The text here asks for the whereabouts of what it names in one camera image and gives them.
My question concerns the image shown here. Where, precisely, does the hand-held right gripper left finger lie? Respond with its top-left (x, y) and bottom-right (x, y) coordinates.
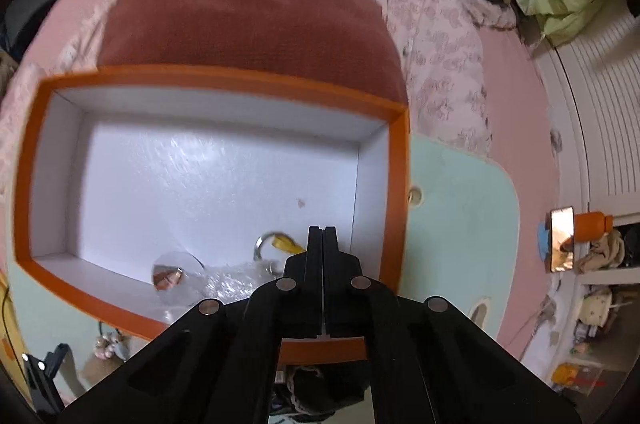
top-left (57, 226), bottom-right (326, 424)

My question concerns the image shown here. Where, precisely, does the red-brown cushion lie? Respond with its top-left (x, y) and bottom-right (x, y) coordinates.
top-left (97, 0), bottom-right (409, 105)

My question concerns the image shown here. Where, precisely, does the white louvred door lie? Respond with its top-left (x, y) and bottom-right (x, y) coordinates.
top-left (532, 11), bottom-right (640, 225)

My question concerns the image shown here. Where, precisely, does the round clear badge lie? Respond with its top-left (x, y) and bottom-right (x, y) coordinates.
top-left (151, 251), bottom-right (204, 305)

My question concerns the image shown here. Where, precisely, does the small rectangular mirror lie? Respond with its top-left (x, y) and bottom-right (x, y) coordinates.
top-left (549, 205), bottom-right (577, 275)

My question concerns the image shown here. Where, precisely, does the keyring with yellow tag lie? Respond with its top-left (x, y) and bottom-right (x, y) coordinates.
top-left (254, 230), bottom-right (307, 275)

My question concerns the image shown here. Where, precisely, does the black knit garment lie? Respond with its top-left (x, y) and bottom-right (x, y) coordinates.
top-left (270, 360), bottom-right (372, 419)

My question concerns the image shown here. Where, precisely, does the orange cardboard box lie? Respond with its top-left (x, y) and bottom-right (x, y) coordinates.
top-left (12, 64), bottom-right (412, 366)

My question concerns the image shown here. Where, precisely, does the small pink plush keychain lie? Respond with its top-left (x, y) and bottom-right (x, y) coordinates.
top-left (94, 328), bottom-right (132, 361)

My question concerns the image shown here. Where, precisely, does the clear bubble bag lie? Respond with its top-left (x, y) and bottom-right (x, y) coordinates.
top-left (162, 260), bottom-right (287, 322)

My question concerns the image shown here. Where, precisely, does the blue phone stand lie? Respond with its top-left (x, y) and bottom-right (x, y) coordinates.
top-left (538, 224), bottom-right (554, 263)

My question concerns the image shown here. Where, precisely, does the orange toy box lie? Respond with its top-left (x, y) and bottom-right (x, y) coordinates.
top-left (551, 363), bottom-right (607, 394)

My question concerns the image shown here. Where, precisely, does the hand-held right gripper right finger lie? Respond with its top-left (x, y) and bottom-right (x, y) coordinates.
top-left (324, 226), bottom-right (583, 424)

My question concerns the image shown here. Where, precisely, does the beige plush toy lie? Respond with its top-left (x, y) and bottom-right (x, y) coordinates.
top-left (574, 231), bottom-right (627, 275)

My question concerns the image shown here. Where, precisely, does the orange bottle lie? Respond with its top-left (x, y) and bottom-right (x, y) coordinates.
top-left (573, 211), bottom-right (615, 245)

